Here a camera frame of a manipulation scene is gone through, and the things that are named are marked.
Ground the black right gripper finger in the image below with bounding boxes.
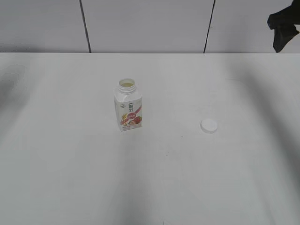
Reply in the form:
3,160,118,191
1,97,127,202
267,0,300,53

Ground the white plastic bottle cap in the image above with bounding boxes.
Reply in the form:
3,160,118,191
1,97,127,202
200,119,218,134

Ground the white yili yogurt bottle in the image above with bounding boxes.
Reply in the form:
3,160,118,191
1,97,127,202
114,78,143,131

